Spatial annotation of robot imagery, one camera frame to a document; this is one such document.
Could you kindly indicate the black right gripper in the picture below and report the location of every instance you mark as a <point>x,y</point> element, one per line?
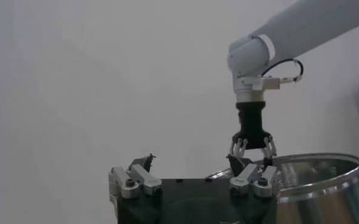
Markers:
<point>251,128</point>

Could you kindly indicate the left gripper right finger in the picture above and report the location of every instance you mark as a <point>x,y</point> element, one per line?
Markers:
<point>246,176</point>

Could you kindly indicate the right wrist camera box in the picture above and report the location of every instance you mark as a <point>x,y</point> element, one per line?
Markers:
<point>270,83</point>

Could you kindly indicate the stainless steel steamer basket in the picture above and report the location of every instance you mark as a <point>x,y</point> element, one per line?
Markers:
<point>319,182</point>

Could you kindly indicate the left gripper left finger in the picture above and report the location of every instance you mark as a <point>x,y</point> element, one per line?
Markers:
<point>142,179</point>

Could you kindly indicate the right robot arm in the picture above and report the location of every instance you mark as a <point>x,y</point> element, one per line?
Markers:
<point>304,27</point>

